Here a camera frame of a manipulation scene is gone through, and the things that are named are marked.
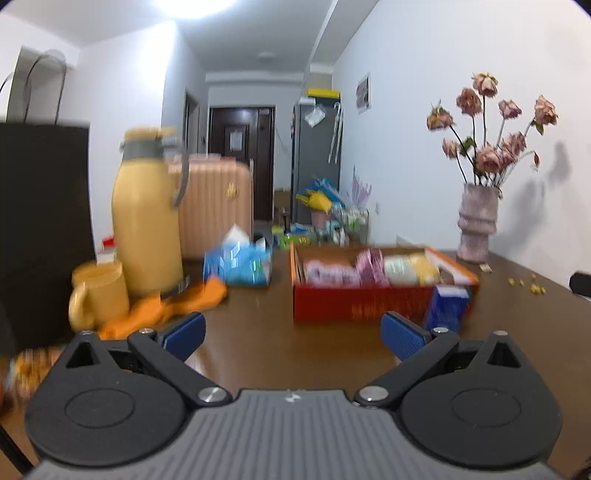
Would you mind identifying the black cable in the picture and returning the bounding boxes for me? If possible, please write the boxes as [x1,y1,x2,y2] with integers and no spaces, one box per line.
[0,422,31,478]

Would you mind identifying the dried pink roses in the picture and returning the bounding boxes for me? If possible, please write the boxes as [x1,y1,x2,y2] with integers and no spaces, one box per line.
[427,71,559,189]

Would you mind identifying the pink striped soft packet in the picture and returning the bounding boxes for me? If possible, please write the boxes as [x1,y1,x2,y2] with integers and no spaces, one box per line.
[355,248,386,288]

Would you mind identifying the ribbed pink vase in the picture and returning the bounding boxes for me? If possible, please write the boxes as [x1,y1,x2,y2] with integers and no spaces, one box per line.
[456,183,500,265]

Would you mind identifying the orange cloth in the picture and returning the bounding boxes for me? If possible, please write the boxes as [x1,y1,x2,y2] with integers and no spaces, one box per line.
[98,276,229,341]

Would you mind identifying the peach ribbed suitcase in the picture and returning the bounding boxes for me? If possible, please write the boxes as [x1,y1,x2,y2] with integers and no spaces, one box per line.
[165,154,256,262]

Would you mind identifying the orange cardboard box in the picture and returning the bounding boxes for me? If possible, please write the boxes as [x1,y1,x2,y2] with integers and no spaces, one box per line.
[289,244,481,325]

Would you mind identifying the yellow thermos jug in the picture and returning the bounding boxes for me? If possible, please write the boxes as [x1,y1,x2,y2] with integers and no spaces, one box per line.
[112,127,191,298]

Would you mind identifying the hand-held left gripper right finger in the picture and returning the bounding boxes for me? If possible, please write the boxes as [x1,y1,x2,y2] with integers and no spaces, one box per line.
[353,311,536,408]

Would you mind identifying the blue tissue packet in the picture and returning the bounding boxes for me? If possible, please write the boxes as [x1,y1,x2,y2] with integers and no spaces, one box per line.
[203,224,274,288]

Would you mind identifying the small blue carton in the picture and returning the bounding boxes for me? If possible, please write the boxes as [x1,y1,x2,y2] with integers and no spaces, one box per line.
[424,285,472,334]

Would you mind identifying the scattered yellow crumbs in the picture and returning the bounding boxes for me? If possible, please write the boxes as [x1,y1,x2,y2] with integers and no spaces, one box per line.
[506,273,548,295]

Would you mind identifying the yellow mug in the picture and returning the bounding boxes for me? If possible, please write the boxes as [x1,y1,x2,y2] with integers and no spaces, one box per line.
[68,261,131,332]

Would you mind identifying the dark brown door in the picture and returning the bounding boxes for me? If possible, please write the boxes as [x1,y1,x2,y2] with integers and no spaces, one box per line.
[208,106,276,222]

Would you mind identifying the orange patterned packet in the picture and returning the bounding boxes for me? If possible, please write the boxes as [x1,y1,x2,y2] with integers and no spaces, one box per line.
[7,347,63,400]

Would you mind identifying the black paper bag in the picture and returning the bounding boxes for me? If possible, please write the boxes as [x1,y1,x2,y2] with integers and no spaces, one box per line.
[0,48,97,357]

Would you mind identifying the pile of colourful toys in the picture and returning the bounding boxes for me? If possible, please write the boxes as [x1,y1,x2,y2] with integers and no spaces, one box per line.
[271,174,371,247]

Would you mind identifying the framed wall picture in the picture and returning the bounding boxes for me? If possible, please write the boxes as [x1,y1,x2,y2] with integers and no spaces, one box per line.
[356,72,372,115]

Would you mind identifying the grey refrigerator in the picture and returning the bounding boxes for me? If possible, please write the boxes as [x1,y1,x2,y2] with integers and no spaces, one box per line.
[291,102,343,223]

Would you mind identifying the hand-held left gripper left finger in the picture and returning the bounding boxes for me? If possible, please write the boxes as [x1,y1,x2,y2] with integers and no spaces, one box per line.
[53,311,234,408]

